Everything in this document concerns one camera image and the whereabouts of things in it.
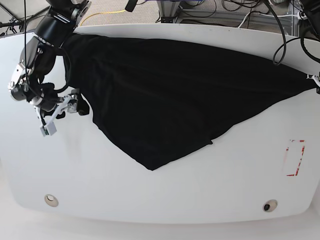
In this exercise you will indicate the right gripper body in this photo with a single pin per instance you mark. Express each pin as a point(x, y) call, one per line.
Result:
point(69, 104)

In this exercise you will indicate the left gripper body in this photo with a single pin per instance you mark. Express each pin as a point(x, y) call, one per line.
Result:
point(316, 79)

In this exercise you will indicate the black T-shirt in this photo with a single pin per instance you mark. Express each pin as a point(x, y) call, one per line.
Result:
point(159, 100)

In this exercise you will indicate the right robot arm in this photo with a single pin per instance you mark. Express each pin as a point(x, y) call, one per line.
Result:
point(38, 58)

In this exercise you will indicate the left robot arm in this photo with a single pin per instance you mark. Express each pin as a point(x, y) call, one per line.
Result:
point(310, 9)

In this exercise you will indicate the white power strip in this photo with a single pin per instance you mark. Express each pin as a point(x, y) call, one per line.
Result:
point(302, 15)

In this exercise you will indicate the left table grommet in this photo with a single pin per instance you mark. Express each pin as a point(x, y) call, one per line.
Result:
point(51, 200)

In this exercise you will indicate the table grommet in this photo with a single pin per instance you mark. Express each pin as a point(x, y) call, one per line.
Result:
point(51, 200)
point(270, 206)

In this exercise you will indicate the red tape rectangle marking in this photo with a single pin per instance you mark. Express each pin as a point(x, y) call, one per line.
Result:
point(293, 157)

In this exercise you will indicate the right table grommet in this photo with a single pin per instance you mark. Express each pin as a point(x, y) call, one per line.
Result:
point(270, 206)

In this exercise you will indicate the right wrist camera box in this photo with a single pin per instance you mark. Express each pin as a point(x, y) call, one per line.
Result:
point(48, 129)

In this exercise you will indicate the aluminium table leg frame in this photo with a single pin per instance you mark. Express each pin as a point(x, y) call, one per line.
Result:
point(169, 11)

